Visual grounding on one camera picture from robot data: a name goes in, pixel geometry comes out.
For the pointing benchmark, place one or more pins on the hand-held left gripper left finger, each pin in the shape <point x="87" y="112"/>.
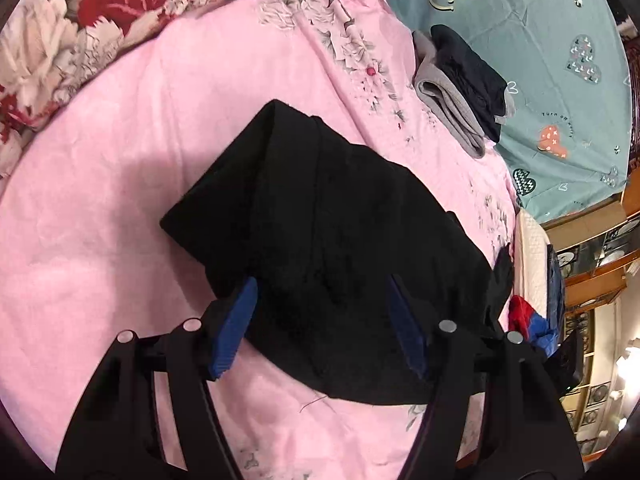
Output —
<point x="234" y="321"/>

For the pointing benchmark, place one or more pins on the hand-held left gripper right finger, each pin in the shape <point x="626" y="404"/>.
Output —
<point x="406" y="330"/>

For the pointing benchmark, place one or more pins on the black pants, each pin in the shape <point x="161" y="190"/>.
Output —
<point x="330" y="260"/>

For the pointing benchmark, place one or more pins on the red and blue garment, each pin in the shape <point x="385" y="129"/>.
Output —
<point x="530" y="322"/>

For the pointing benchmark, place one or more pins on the white quilted mattress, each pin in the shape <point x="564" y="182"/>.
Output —
<point x="532" y="255"/>

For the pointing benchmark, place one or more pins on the pink floral bed sheet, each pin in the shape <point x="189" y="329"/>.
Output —
<point x="150" y="170"/>

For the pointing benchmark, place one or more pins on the wooden cabinet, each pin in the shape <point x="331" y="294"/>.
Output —
<point x="595" y="270"/>

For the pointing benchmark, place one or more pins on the grey folded garment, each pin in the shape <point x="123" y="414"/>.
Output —
<point x="450" y="100"/>

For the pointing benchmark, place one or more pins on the dark navy folded garment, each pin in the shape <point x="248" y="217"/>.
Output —
<point x="475" y="75"/>

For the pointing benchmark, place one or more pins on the teal heart print blanket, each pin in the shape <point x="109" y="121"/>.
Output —
<point x="530" y="60"/>

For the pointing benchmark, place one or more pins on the red rose floral quilt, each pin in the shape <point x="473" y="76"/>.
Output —
<point x="75" y="20"/>

